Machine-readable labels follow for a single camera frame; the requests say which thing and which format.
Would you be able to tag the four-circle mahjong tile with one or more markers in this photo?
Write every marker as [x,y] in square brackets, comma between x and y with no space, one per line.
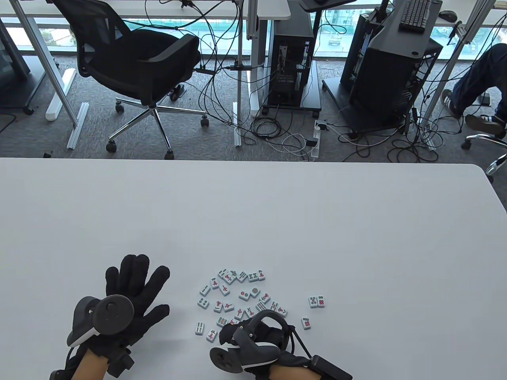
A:
[203,303]

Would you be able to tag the single-circle mahjong tile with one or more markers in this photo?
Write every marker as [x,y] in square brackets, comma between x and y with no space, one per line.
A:
[254,291]

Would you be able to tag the white standing desk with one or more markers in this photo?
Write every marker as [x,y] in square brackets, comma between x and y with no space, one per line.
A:
[277,10]

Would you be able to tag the nine-circle mahjong tile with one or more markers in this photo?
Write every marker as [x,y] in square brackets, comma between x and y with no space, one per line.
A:
[221,320]

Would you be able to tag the pile of mahjong tiles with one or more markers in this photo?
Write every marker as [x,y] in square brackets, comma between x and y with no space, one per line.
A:
[228,305]

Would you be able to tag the black mesh office chair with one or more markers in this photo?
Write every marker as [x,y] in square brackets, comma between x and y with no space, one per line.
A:
[130,59]
[479,137]

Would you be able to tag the person's right hand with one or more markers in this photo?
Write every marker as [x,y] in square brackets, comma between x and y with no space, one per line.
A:
[229,334]

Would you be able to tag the black computer tower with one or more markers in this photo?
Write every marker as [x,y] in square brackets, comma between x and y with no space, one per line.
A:
[388,87]
[291,71]

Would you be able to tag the five-circle mahjong tile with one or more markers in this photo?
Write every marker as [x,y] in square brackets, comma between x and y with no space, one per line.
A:
[313,302]

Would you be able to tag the black wheeled computer cart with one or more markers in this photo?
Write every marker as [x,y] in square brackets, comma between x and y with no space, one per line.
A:
[332,91]
[311,99]

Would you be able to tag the person's right forearm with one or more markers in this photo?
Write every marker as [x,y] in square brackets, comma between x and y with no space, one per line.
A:
[291,374]

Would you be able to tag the two-circle mahjong tile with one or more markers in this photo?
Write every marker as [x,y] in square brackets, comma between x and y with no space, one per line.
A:
[244,295]

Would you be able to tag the black foot pedal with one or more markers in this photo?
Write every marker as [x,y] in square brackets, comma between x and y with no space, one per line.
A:
[177,92]
[485,99]

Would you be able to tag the person's left hand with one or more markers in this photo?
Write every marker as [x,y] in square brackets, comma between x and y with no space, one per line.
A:
[136,283]

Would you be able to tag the black keyboard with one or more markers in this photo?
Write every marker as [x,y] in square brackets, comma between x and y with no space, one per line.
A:
[415,16]

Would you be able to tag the seven-circle mahjong tile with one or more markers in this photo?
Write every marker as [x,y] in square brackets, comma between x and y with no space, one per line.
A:
[305,322]

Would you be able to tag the black white striped sneaker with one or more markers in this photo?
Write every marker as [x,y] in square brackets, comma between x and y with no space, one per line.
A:
[485,123]
[451,102]

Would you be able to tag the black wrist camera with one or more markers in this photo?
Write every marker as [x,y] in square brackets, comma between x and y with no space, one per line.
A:
[121,362]

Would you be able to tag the six-circle mahjong tile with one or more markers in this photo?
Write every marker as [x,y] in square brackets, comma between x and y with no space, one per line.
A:
[321,301]

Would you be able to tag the grey hand tracking controller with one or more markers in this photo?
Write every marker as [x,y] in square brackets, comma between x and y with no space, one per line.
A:
[113,316]
[253,352]

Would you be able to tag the black monitor stand with tray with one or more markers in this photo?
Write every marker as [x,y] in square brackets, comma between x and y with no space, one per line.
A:
[412,43]
[328,4]

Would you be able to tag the black computer mouse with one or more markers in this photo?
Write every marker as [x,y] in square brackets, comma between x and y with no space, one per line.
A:
[447,16]

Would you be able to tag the dark grey equipment cart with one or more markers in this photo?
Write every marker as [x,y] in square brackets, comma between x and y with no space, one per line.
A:
[14,51]

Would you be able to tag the black power strip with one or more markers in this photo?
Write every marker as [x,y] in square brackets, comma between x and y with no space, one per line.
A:
[204,70]

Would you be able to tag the white power strip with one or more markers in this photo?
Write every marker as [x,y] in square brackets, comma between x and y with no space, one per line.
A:
[315,153]

